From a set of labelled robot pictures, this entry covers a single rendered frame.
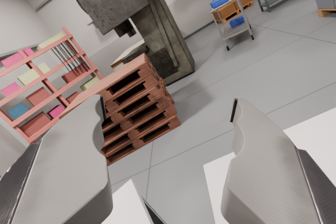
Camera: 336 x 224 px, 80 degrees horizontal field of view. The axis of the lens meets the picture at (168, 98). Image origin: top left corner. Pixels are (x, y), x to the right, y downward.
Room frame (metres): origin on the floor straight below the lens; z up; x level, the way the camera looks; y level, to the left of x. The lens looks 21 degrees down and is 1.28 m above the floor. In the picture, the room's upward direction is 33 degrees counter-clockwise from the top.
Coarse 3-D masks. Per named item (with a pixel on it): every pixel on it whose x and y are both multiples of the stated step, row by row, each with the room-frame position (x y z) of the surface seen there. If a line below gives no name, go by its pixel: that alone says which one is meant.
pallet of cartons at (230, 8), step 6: (234, 0) 6.20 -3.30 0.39; (240, 0) 6.09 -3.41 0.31; (246, 0) 6.08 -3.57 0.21; (222, 6) 6.53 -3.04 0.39; (228, 6) 6.10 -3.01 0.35; (234, 6) 6.11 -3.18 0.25; (216, 12) 6.34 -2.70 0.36; (222, 12) 6.10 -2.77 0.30; (228, 12) 6.10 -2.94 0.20; (234, 12) 6.38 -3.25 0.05; (240, 12) 6.07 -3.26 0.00; (216, 18) 6.58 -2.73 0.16; (222, 18) 6.13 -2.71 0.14
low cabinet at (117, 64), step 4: (140, 40) 7.39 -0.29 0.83; (136, 44) 6.80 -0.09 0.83; (128, 48) 7.30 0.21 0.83; (132, 48) 6.29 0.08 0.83; (124, 52) 6.72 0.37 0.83; (128, 52) 5.85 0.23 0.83; (120, 56) 6.23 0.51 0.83; (124, 56) 5.47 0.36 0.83; (116, 60) 5.80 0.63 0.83; (120, 60) 5.51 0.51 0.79; (112, 64) 5.56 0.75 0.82; (116, 64) 5.54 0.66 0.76; (120, 64) 5.57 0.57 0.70; (124, 64) 5.55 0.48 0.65; (116, 68) 5.60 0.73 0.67
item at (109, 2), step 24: (96, 0) 3.69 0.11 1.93; (120, 0) 3.58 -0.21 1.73; (144, 0) 3.46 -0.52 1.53; (96, 24) 3.77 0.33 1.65; (120, 24) 4.15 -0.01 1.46; (144, 24) 3.85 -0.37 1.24; (168, 24) 3.72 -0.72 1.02; (144, 48) 3.84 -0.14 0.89; (168, 48) 3.77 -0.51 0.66; (168, 72) 3.86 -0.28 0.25
